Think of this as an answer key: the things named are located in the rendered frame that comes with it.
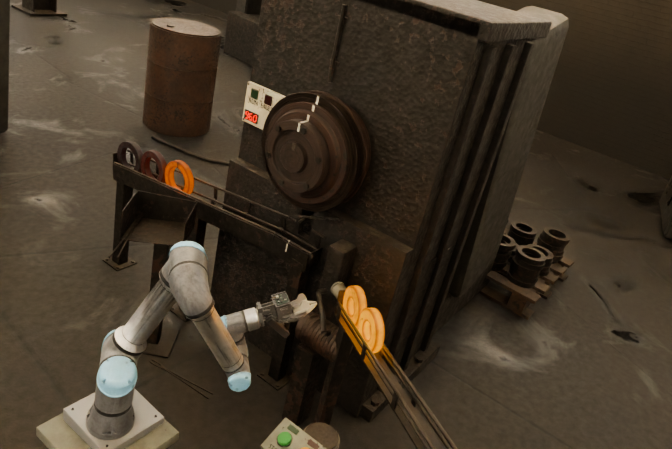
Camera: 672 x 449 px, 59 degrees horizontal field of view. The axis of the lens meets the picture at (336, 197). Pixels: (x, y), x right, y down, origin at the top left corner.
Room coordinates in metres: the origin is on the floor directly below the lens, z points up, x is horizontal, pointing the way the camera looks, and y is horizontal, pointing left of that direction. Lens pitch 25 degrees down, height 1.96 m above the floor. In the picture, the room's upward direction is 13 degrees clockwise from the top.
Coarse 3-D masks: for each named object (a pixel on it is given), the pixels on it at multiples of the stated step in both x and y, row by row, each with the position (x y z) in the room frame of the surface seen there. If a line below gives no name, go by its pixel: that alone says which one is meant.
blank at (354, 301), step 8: (352, 288) 1.83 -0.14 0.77; (360, 288) 1.83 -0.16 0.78; (344, 296) 1.87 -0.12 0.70; (352, 296) 1.82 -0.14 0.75; (360, 296) 1.78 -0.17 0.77; (344, 304) 1.85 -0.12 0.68; (352, 304) 1.85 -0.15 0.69; (360, 304) 1.76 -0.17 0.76; (352, 312) 1.82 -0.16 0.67; (360, 312) 1.75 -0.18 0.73; (352, 320) 1.77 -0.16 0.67
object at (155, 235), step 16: (144, 192) 2.27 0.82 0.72; (128, 208) 2.15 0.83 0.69; (144, 208) 2.27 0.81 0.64; (160, 208) 2.28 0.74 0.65; (176, 208) 2.28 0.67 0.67; (192, 208) 2.29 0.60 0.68; (128, 224) 2.16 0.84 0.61; (144, 224) 2.22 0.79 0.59; (160, 224) 2.24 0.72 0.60; (176, 224) 2.26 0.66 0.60; (192, 224) 2.24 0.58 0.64; (128, 240) 2.07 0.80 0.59; (144, 240) 2.09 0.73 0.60; (160, 240) 2.11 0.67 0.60; (176, 240) 2.13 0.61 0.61; (160, 256) 2.15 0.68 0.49; (160, 336) 2.20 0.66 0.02; (176, 336) 2.24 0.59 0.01; (144, 352) 2.09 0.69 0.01; (160, 352) 2.11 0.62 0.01
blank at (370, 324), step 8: (368, 312) 1.69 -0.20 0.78; (376, 312) 1.68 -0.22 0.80; (360, 320) 1.72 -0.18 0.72; (368, 320) 1.68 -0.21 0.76; (376, 320) 1.64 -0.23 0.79; (360, 328) 1.71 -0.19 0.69; (368, 328) 1.71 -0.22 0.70; (376, 328) 1.62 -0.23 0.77; (384, 328) 1.63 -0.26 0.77; (368, 336) 1.68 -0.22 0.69; (376, 336) 1.61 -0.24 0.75; (384, 336) 1.62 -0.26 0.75; (368, 344) 1.64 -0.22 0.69; (376, 344) 1.60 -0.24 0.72; (376, 352) 1.62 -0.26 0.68
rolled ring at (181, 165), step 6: (174, 162) 2.55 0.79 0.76; (180, 162) 2.55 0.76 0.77; (168, 168) 2.57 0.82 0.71; (174, 168) 2.59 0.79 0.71; (180, 168) 2.53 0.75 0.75; (186, 168) 2.53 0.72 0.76; (168, 174) 2.57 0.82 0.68; (186, 174) 2.51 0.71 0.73; (192, 174) 2.53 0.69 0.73; (168, 180) 2.57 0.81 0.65; (174, 180) 2.59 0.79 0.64; (186, 180) 2.50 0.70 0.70; (192, 180) 2.51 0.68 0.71; (174, 186) 2.57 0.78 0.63; (186, 186) 2.50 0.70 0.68; (192, 186) 2.51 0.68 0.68; (186, 192) 2.50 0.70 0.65
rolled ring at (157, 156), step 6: (150, 150) 2.66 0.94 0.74; (144, 156) 2.67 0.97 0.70; (150, 156) 2.64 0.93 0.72; (156, 156) 2.61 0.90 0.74; (162, 156) 2.63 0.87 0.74; (144, 162) 2.67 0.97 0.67; (156, 162) 2.61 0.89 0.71; (162, 162) 2.60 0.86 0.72; (144, 168) 2.66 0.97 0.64; (162, 168) 2.59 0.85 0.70; (150, 174) 2.67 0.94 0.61; (162, 174) 2.58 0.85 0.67; (162, 180) 2.59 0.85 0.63
